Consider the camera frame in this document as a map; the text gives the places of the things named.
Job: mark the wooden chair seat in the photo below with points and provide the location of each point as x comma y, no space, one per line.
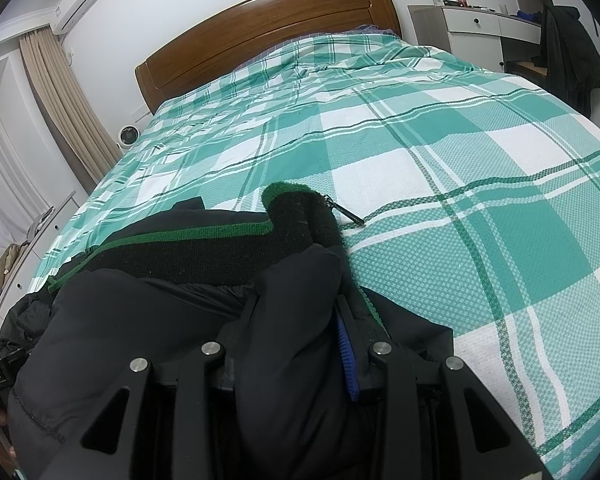
527,67

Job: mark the small white round fan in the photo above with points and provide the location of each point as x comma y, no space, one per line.
128,137

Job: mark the blue cloth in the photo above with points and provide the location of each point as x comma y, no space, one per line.
530,16

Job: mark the grey bedside cabinet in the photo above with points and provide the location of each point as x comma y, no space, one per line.
425,27

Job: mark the blue striped pillow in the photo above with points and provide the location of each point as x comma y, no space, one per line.
367,30

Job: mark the white sheer curtain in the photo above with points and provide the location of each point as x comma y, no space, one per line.
5,185

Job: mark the white desk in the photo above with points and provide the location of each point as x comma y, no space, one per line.
480,22

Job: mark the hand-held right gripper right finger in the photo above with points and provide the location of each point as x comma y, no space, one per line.
347,360

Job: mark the beige curtain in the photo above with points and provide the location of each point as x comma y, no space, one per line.
65,100

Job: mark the white long dresser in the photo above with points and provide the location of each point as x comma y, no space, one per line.
40,260

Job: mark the wooden headboard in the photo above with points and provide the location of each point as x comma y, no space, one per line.
260,35

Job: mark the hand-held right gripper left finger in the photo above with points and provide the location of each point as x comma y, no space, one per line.
200,375

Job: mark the black puffer jacket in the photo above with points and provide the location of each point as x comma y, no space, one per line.
290,310

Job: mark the green white plaid bed blanket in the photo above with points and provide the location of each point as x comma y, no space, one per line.
480,185

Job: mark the dark hanging coat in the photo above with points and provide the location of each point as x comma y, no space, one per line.
570,55

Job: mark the beige cloth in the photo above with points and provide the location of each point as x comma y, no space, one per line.
5,265

